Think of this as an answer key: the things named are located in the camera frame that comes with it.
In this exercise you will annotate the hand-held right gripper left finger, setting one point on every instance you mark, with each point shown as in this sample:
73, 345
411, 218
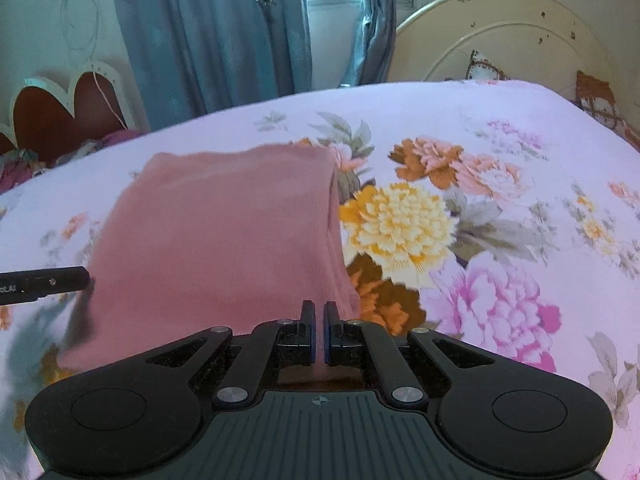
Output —
311, 340

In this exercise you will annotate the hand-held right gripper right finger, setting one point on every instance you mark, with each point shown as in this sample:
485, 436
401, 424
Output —
327, 340

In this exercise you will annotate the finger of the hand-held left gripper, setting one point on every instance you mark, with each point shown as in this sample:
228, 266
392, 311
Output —
55, 282

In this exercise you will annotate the pink knit garment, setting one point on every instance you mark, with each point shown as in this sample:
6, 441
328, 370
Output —
215, 235

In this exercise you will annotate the pile of purple clothes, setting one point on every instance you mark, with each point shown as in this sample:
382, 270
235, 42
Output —
15, 170

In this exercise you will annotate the heart-shaped red headboard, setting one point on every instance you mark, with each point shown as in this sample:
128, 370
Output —
45, 115

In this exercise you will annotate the floral bed sheet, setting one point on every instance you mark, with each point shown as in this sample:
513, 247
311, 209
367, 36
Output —
500, 125

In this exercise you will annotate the wide blue curtain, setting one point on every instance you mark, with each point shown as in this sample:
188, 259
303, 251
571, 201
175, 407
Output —
210, 35

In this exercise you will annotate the tied blue curtain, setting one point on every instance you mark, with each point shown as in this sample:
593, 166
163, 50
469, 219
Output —
372, 35

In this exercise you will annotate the small patterned pillow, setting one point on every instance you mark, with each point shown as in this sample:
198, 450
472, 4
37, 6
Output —
482, 67

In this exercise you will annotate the large patterned pillow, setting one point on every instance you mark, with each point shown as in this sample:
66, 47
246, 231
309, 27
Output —
597, 100

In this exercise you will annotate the cream round headboard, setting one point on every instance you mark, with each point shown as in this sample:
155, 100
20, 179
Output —
525, 30

